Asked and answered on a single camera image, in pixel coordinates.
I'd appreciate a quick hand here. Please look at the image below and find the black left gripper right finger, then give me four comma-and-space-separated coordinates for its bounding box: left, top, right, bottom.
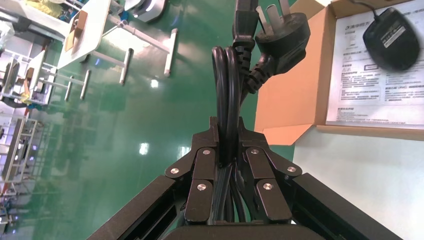
236, 116, 303, 222

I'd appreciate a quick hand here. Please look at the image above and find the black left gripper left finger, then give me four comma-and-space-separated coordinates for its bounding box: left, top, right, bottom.
164, 116, 220, 223

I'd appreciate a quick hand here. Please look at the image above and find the black power cable with plug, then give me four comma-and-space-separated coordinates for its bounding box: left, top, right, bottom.
211, 0, 312, 223

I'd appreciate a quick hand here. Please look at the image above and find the black wired computer mouse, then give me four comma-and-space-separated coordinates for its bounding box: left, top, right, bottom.
349, 0, 421, 72

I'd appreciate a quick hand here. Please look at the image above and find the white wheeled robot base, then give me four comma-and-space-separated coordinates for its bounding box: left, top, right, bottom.
124, 0, 167, 23

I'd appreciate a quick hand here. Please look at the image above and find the brown cardboard box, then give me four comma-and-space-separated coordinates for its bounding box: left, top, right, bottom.
254, 0, 424, 147

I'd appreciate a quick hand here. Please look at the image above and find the white table leg long foot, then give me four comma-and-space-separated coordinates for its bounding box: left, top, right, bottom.
110, 14, 179, 78

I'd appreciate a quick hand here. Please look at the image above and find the white printed instruction sheet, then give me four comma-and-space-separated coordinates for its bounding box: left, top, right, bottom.
325, 0, 424, 126

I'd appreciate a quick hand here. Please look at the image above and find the white table leg short foot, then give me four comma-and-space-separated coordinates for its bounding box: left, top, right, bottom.
91, 47, 134, 86

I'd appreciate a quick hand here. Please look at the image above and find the white background table top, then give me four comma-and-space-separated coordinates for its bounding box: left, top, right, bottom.
56, 0, 112, 70

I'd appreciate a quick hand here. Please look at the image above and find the brown cardboard piece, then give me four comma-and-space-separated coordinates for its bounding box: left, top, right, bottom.
64, 9, 89, 53

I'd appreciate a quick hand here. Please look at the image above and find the small white background table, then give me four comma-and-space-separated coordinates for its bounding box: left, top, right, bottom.
19, 49, 91, 107

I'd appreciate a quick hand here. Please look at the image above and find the metal shelf rack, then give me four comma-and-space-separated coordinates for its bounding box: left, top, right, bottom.
0, 117, 38, 184

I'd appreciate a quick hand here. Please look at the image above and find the cluttered white background table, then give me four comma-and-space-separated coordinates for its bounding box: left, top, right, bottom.
0, 0, 72, 42

